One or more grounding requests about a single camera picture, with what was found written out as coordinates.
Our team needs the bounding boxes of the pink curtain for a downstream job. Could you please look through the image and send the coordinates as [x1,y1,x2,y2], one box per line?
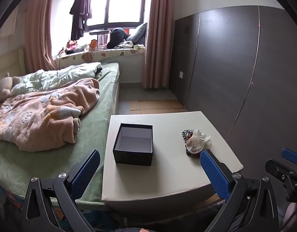
[142,0,174,89]
[24,0,58,72]

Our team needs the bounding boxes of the green bed mattress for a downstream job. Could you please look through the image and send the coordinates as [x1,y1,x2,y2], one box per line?
[0,63,120,198]

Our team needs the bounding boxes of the window with dark frame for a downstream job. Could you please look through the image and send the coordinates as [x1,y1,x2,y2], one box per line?
[87,0,145,31]

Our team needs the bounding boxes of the right pink curtain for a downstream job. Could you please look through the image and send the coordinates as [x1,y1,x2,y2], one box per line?
[142,0,174,89]

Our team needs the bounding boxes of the pink fleece blanket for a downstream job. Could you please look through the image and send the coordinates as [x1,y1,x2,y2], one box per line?
[0,78,100,152]

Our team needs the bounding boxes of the beige plush toy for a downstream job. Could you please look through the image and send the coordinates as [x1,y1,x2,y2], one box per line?
[0,73,22,102]

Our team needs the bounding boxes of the cream padded headboard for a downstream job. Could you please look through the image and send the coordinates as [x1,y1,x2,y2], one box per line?
[0,47,27,81]

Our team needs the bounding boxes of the patterned window seat cushion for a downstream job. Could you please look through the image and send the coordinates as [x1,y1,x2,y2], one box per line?
[55,48,145,69]

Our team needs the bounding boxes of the grey pillow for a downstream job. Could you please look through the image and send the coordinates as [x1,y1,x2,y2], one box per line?
[126,23,147,45]

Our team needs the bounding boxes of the light green quilt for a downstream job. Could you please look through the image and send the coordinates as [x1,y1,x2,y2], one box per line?
[11,62,102,96]

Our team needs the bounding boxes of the hanging black clothes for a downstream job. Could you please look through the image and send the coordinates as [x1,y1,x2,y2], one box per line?
[69,0,92,41]

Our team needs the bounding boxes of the flattened cardboard sheet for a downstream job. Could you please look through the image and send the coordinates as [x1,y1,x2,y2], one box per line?
[130,100,186,115]

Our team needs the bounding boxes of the white side table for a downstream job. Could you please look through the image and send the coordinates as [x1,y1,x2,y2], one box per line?
[101,112,243,206]

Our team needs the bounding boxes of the dark bead bracelet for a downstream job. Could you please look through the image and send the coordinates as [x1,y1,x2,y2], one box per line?
[181,129,195,156]

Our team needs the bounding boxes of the black jewelry box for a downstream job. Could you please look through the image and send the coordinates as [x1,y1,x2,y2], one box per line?
[113,123,154,166]

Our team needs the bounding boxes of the black backpack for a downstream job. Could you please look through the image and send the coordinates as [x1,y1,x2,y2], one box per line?
[107,28,129,49]

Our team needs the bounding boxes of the left pink curtain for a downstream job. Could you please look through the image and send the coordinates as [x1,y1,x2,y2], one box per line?
[24,0,58,72]

